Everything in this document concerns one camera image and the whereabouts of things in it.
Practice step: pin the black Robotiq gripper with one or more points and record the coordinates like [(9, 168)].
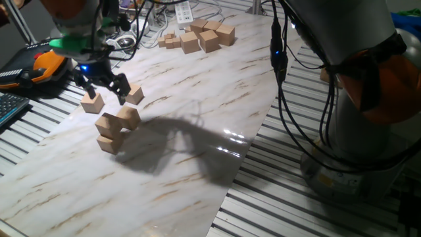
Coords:
[(95, 70)]

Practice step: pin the medium light wooden cube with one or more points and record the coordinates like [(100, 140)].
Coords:
[(93, 106), (110, 145), (129, 118), (108, 125), (136, 95)]

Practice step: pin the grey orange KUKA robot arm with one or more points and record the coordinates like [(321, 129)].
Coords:
[(345, 26)]

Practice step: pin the person's bare hand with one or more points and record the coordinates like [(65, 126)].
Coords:
[(20, 2)]

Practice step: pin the round metal bowl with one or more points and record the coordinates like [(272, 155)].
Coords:
[(125, 42)]

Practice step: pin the orange black teach pendant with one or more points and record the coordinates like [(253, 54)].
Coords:
[(42, 66)]

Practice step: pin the white round socket hub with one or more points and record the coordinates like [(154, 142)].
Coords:
[(144, 28)]

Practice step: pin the small light wooden cube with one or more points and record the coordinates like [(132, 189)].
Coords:
[(170, 34), (161, 42), (169, 44), (177, 42)]

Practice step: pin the white marble pattern sheet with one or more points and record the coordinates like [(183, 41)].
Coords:
[(197, 115)]

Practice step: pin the black computer keyboard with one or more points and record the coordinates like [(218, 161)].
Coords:
[(11, 107)]

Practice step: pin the large light wooden cube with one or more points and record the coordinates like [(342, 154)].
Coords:
[(190, 43), (209, 41), (199, 24), (225, 35), (212, 25)]

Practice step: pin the thick grey metal strut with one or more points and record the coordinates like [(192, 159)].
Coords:
[(19, 21)]

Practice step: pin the white power strip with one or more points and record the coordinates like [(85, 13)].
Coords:
[(183, 11)]

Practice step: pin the brown cardboard box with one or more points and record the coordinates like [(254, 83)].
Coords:
[(324, 75)]

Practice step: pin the blue fabric bag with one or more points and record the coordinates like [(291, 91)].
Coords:
[(406, 21)]

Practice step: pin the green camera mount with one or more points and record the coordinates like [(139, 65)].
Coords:
[(67, 44)]

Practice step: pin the aluminium profile post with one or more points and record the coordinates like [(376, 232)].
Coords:
[(256, 6)]

